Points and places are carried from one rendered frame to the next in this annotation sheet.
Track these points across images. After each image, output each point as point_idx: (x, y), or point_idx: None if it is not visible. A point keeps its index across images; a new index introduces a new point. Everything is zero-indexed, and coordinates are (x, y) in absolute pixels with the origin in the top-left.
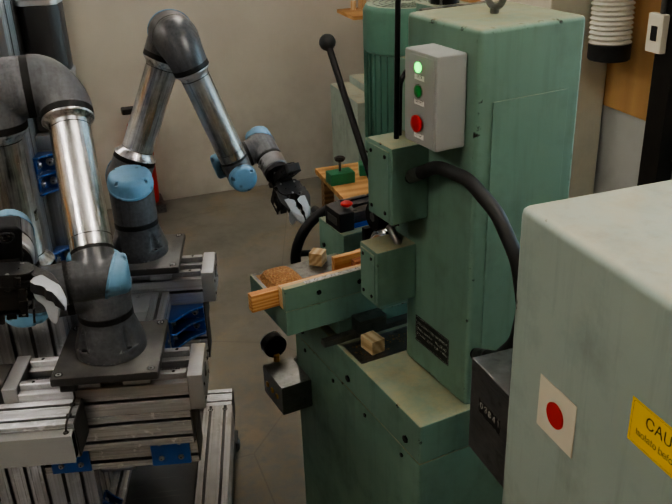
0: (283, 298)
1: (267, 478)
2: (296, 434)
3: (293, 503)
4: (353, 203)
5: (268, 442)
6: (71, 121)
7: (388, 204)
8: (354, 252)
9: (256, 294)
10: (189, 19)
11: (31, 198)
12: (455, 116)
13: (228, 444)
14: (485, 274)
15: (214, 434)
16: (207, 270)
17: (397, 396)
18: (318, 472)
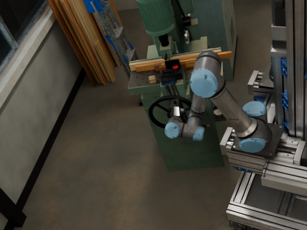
0: (221, 50)
1: (225, 203)
2: (201, 224)
3: (221, 186)
4: (170, 74)
5: (215, 225)
6: None
7: (193, 0)
8: (187, 60)
9: (229, 51)
10: (191, 74)
11: None
12: None
13: (240, 175)
14: None
15: (244, 184)
16: (229, 128)
17: (204, 44)
18: (218, 127)
